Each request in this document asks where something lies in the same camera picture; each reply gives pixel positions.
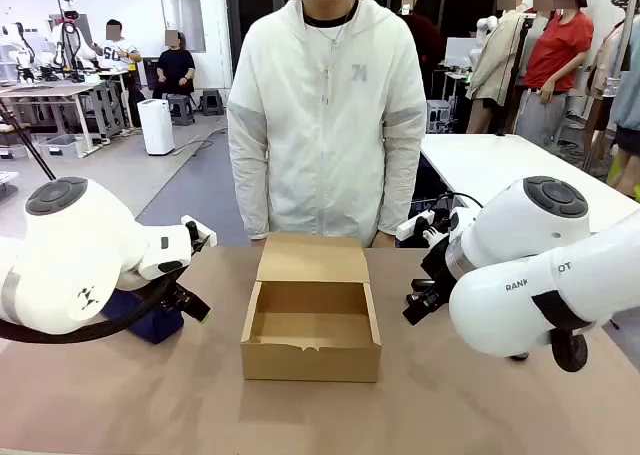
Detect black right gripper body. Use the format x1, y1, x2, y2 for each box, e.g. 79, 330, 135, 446
418, 233, 460, 307

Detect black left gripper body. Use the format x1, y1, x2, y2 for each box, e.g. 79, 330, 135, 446
158, 281, 202, 321

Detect navy blue zipper pouch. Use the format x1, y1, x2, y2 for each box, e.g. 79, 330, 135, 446
102, 288, 186, 345

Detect brown cardboard box with lid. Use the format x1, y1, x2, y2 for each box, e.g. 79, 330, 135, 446
239, 232, 383, 384

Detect white side table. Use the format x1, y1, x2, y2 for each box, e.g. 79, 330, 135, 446
418, 133, 640, 236

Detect grey plastic crate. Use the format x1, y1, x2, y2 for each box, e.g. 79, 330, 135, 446
425, 99, 454, 136

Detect white air purifier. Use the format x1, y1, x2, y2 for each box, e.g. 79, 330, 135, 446
137, 99, 176, 157

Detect person in white jacket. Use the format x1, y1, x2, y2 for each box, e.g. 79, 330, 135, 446
227, 0, 428, 249

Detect grey plastic stool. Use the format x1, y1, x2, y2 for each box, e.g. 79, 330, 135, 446
200, 89, 225, 117
166, 93, 196, 127

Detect grey storage bin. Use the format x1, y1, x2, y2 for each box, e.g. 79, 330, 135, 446
38, 134, 85, 160

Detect black tripod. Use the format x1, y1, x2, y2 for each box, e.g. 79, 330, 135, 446
0, 98, 57, 182

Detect mannequin in beige coat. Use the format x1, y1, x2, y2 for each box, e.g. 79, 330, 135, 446
466, 0, 532, 136

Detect seated person black shirt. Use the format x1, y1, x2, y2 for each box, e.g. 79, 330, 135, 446
151, 29, 197, 100

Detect mannequin in dark red top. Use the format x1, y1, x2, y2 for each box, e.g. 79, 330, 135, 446
399, 0, 447, 102

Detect wooden workbench grey legs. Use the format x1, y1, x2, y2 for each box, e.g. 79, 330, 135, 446
0, 82, 97, 159

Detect mannequin in red shirt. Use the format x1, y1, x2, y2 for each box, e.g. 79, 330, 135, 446
519, 0, 596, 147

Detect seated person white printed shirt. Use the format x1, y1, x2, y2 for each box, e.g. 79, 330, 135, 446
93, 18, 144, 74

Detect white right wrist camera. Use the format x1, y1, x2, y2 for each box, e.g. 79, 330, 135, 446
396, 210, 437, 242

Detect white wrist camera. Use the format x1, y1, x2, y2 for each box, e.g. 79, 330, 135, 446
180, 214, 218, 249
396, 210, 437, 242

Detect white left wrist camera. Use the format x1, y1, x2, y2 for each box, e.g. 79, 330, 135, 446
180, 214, 218, 249

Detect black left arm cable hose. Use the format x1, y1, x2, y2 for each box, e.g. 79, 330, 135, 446
0, 269, 187, 347

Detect silver wall panel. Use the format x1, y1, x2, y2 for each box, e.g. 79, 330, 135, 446
160, 0, 207, 54

